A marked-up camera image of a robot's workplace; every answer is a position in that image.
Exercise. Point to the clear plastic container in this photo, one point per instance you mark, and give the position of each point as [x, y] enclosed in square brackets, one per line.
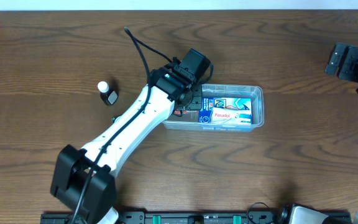
[255, 94]

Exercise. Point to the dark medicine bottle white cap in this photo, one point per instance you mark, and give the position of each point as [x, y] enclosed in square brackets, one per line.
[107, 94]

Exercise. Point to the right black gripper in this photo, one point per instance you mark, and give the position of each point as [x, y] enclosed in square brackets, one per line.
[342, 61]

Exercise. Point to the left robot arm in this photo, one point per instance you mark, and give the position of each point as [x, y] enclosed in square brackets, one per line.
[84, 179]

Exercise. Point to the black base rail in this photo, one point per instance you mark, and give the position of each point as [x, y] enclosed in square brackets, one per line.
[192, 218]

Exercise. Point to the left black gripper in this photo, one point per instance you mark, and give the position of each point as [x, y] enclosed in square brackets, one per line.
[192, 101]

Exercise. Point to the white Panadol box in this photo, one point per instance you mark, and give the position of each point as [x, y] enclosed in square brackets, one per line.
[227, 116]

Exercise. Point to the red Panadol box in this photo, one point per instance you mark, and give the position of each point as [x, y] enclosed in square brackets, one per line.
[187, 115]

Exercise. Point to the green round-logo box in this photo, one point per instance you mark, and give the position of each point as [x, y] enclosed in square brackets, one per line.
[115, 118]

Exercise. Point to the blue KoolFever box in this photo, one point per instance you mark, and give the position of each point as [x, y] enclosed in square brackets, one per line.
[209, 103]

